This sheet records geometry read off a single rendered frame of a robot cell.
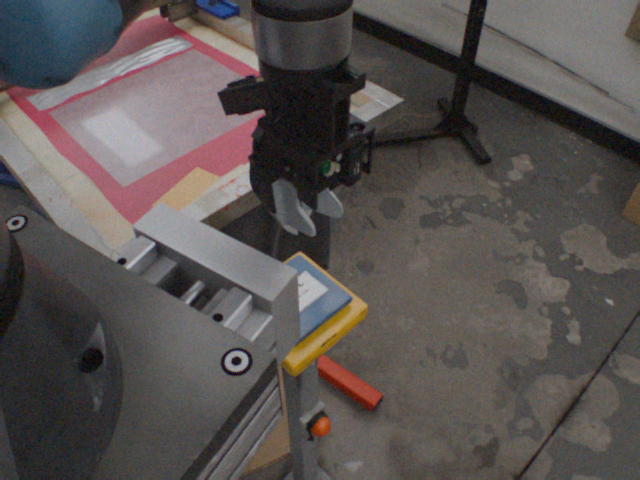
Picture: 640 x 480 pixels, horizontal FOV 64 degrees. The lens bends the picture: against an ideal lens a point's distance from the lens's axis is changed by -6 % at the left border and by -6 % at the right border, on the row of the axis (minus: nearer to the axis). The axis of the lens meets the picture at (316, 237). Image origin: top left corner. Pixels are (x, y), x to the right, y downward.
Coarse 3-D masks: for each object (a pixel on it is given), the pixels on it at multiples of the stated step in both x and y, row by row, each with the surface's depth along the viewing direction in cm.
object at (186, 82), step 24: (144, 24) 122; (168, 24) 122; (120, 48) 114; (192, 48) 113; (216, 48) 113; (144, 72) 107; (168, 72) 106; (192, 72) 106; (216, 72) 106; (240, 72) 106; (168, 96) 100; (192, 96) 100; (216, 96) 100; (192, 120) 95; (216, 120) 95; (240, 120) 95; (216, 144) 90; (240, 144) 90
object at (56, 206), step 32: (224, 32) 117; (352, 96) 97; (384, 96) 94; (0, 128) 88; (32, 160) 82; (32, 192) 77; (64, 192) 77; (224, 192) 76; (64, 224) 72; (224, 224) 77
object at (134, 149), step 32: (96, 64) 109; (96, 96) 101; (128, 96) 101; (64, 128) 94; (96, 128) 93; (128, 128) 93; (160, 128) 93; (192, 128) 93; (96, 160) 87; (128, 160) 87; (160, 160) 87; (192, 160) 87; (224, 160) 87; (128, 192) 82; (160, 192) 82
